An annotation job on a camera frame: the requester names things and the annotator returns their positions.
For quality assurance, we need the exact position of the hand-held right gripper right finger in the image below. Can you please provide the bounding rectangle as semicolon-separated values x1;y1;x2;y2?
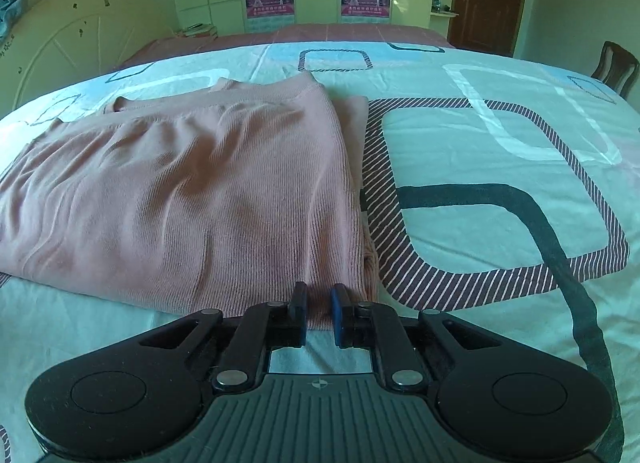
330;283;504;390

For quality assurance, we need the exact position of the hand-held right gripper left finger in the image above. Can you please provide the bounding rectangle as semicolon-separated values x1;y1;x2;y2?
140;282;309;391

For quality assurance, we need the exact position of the pink sweater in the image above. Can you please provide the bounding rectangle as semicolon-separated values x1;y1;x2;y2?
0;70;378;331

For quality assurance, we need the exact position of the patterned light blue bed sheet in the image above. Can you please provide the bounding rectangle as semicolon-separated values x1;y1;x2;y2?
0;40;640;463

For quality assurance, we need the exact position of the stack of books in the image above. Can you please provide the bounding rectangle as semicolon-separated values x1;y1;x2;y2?
175;23;218;39

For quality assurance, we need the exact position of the cream round headboard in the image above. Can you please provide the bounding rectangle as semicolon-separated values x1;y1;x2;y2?
0;0;173;109

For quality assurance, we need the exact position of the dark wooden chair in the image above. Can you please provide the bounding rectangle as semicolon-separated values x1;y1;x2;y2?
590;40;640;99

